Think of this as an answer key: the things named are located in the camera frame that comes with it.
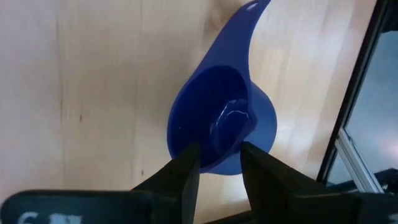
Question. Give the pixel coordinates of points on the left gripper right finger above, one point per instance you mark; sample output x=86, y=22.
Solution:
x=270, y=186

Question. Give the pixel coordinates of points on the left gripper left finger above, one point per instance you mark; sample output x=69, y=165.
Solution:
x=183, y=186

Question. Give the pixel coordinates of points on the purple measuring cup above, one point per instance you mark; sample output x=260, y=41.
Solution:
x=230, y=40

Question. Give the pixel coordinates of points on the silver aluminium bracket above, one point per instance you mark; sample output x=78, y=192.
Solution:
x=354, y=158

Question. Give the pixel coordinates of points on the black aluminium table frame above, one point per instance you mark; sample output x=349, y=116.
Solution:
x=357, y=77

